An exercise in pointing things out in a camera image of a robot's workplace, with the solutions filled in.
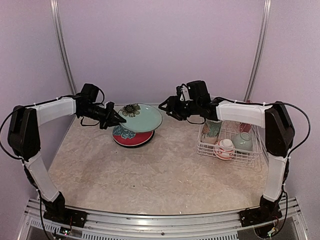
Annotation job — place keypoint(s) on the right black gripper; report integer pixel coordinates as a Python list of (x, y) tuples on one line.
[(173, 106)]

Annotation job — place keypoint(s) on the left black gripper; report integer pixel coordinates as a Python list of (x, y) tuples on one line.
[(109, 117)]

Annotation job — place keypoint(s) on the red teal floral plate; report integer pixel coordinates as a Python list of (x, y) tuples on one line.
[(132, 137)]

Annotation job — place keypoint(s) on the light blue flower plate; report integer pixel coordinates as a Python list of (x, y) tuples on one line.
[(140, 117)]

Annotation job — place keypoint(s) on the black striped rim plate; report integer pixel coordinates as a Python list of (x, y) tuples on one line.
[(147, 138)]

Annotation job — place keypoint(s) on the red polka dot plate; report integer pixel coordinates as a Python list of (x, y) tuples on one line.
[(244, 128)]

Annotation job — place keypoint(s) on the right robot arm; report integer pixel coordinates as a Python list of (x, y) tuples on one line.
[(193, 98)]

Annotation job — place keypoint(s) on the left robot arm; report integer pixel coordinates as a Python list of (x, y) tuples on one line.
[(24, 137)]

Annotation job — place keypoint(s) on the teal floral cup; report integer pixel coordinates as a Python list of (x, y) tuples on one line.
[(210, 131)]

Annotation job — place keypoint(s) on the red white small bowl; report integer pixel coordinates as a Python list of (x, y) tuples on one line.
[(224, 149)]

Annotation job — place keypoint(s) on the light green bowl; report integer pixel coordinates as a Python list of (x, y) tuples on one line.
[(242, 142)]

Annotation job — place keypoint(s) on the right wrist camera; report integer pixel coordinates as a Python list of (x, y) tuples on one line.
[(182, 92)]

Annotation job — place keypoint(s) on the white wire dish rack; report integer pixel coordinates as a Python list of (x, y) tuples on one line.
[(228, 130)]

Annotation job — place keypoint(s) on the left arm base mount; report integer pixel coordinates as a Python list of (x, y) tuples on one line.
[(57, 211)]

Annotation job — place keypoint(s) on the left aluminium post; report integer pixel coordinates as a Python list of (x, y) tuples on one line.
[(54, 5)]

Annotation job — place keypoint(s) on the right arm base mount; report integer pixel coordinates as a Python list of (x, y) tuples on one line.
[(265, 212)]

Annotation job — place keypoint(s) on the aluminium front rail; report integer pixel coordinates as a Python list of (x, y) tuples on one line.
[(103, 225)]

